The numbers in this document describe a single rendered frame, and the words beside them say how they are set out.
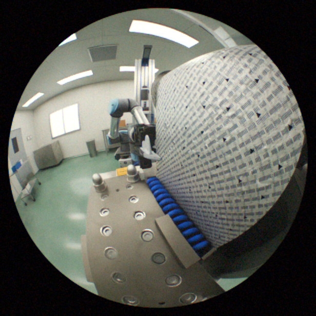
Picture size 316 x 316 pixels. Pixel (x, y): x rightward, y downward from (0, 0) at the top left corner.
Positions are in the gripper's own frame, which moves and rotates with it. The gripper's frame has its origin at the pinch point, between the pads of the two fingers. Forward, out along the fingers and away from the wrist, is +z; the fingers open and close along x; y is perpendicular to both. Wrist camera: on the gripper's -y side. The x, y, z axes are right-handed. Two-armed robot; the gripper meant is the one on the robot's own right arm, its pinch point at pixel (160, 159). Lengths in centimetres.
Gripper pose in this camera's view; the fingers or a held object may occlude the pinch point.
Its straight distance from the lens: 22.5
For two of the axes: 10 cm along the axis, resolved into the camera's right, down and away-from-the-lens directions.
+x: 9.1, -1.8, 3.7
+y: 0.0, -9.0, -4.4
